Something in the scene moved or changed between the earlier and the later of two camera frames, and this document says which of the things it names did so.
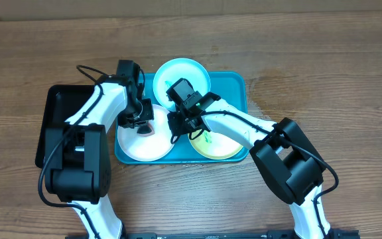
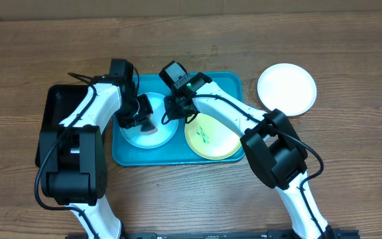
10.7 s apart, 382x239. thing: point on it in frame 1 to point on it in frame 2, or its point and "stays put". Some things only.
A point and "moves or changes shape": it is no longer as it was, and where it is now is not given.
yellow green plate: x=215 y=145 stays put
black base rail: x=276 y=234 stays put
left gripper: x=146 y=114 stays put
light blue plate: x=171 y=71 moves or changes shape
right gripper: x=175 y=121 to x=175 y=114
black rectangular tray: x=62 y=102 stays put
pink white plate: x=146 y=149 to x=287 y=87
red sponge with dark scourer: x=146 y=130 stays put
